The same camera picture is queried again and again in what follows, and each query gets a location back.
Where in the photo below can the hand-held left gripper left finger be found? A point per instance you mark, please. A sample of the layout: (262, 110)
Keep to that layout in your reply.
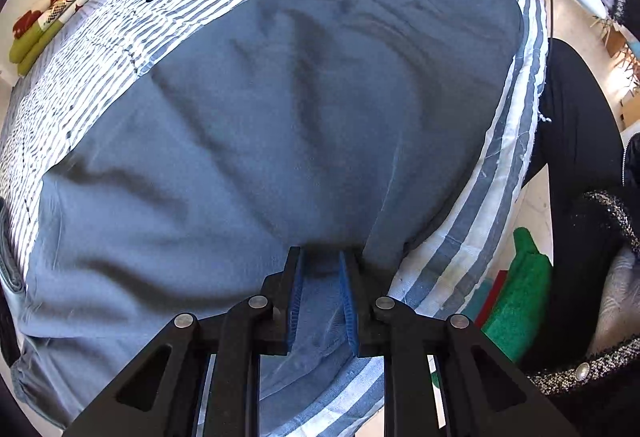
(296, 297)

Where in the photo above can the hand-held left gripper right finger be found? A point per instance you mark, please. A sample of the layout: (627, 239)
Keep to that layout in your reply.
(348, 302)

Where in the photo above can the grey-blue pants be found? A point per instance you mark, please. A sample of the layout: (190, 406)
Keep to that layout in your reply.
(275, 117)

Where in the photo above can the person's right forearm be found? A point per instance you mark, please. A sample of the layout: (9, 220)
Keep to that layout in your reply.
(625, 2)

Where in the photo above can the wooden chair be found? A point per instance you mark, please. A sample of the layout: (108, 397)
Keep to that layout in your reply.
(605, 23)
(627, 52)

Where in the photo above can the blue white striped blanket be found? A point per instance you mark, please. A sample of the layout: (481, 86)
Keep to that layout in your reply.
(475, 237)

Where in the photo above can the red and teal board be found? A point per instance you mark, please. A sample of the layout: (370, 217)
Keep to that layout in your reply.
(492, 292)

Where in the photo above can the green fuzzy mat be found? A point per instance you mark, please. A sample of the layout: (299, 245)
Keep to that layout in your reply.
(525, 302)

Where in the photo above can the person's black tweed jacket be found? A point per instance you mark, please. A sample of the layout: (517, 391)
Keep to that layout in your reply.
(610, 217)

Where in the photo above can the green floral folded quilt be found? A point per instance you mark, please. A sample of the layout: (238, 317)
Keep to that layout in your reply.
(60, 2)

